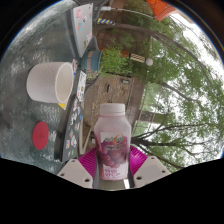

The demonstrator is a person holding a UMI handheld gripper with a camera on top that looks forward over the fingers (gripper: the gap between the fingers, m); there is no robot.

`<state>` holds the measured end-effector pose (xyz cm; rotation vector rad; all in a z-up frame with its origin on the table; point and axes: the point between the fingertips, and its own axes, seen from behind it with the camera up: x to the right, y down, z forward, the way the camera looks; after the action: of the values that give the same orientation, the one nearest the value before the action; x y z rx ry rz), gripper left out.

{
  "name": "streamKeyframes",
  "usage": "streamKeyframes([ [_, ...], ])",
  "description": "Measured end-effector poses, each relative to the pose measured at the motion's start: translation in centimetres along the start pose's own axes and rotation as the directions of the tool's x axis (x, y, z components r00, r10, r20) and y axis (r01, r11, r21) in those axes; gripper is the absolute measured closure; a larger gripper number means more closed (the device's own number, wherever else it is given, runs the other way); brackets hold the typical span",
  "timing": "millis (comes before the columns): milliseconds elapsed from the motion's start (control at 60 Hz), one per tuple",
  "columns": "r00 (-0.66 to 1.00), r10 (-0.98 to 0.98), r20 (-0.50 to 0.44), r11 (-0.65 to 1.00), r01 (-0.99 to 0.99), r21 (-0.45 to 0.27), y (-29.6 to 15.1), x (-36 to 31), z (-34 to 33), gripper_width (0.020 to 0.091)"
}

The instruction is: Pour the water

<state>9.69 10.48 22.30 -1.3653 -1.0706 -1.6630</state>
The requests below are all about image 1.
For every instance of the grey sticker-covered laptop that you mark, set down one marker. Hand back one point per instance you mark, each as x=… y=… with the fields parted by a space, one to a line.
x=82 y=26

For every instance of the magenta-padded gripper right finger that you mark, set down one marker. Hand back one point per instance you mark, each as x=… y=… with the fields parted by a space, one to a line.
x=150 y=170

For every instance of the orange canopy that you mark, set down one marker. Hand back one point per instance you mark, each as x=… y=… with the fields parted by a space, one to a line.
x=160 y=8

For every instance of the blue round pot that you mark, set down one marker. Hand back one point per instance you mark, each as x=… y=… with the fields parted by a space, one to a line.
x=90 y=60

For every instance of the flat round red coaster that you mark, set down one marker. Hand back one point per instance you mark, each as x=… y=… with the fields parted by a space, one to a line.
x=40 y=135

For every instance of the purple grape drink bottle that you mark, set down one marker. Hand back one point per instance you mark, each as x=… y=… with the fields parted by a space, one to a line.
x=111 y=140

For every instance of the yellow and blue striped barrier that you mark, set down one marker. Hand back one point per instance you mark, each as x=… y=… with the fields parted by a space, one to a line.
x=105 y=22

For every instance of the white globe lamp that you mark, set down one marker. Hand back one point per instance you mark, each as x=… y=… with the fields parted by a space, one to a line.
x=149 y=61

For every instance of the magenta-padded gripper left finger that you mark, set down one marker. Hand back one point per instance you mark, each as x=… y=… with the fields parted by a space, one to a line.
x=77 y=173

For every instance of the dark sticker-covered laptop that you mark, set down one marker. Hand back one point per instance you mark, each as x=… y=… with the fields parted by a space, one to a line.
x=74 y=126

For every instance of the white textured cup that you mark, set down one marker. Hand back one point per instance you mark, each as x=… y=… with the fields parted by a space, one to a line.
x=46 y=82

